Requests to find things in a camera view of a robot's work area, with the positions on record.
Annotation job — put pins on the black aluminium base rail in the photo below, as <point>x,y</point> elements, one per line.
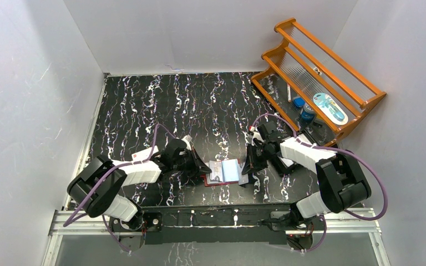
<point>211,224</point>

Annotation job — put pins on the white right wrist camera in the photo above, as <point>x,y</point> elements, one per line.
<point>254,136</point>

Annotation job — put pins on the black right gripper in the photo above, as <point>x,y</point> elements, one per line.
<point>252,163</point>

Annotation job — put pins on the white magnetic stripe card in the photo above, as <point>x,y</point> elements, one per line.
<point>217,174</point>

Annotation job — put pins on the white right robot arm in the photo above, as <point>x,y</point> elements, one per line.
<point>341,181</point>

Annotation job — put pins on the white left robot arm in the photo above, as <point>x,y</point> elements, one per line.
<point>96,188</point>

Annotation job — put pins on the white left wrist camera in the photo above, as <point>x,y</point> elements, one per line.
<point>187,139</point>

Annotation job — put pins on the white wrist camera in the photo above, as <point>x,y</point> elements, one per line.
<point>254,136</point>
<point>187,139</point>

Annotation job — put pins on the black plastic card box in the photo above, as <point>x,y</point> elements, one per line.
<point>290,161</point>

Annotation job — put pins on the red card holder wallet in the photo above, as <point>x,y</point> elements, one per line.
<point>223,173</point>

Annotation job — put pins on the white pen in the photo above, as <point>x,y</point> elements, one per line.
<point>289,97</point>

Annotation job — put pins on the small blue block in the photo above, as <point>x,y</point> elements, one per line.
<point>298,102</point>

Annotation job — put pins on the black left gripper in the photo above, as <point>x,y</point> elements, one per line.
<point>195,163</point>

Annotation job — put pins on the orange wooden shelf rack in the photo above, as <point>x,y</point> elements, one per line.
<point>310,67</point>

